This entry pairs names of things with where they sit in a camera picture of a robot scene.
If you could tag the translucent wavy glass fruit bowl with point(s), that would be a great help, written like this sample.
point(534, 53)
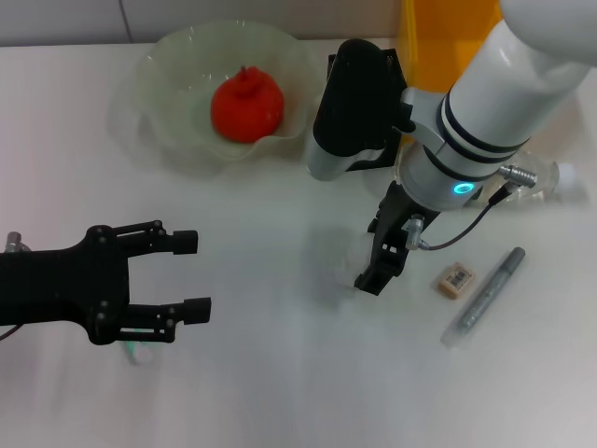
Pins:
point(177, 70)

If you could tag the green pen with white cap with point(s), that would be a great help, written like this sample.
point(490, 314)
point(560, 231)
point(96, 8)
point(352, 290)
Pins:
point(140, 357)

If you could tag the clear green-labelled water bottle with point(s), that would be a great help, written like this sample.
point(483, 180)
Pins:
point(543, 179)

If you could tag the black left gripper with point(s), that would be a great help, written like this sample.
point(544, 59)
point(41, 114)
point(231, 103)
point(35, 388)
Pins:
point(56, 284)

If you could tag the black mesh pen holder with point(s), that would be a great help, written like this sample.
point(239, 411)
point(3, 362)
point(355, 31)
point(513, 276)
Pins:
point(394, 70)

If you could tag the grey marker pen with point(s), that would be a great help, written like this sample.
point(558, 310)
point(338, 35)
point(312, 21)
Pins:
point(490, 294)

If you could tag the orange fruit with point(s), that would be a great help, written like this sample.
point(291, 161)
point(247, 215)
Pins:
point(247, 107)

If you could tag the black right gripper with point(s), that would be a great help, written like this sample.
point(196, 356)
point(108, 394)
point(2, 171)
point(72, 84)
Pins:
point(401, 219)

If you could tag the beige eraser with barcode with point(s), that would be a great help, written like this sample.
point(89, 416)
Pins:
point(457, 279)

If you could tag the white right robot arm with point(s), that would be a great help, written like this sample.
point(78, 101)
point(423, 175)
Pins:
point(513, 84)

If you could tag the yellow plastic bin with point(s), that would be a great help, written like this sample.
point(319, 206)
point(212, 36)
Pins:
point(443, 46)

